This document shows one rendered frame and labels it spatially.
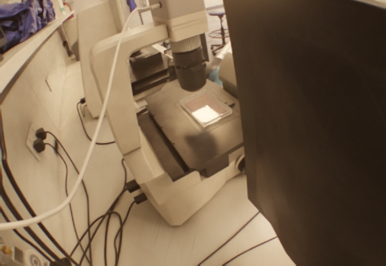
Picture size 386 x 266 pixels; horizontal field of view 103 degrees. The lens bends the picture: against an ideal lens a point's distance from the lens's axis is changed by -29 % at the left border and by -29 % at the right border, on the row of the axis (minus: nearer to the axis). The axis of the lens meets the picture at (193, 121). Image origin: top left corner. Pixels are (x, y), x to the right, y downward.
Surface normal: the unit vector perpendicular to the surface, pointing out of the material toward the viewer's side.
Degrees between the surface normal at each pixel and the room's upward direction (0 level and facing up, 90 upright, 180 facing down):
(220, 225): 0
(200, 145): 0
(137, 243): 0
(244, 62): 94
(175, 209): 48
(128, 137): 90
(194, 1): 90
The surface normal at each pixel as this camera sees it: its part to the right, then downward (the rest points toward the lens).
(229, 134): -0.17, -0.76
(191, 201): 0.26, -0.15
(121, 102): 0.47, 0.49
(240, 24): -0.85, 0.47
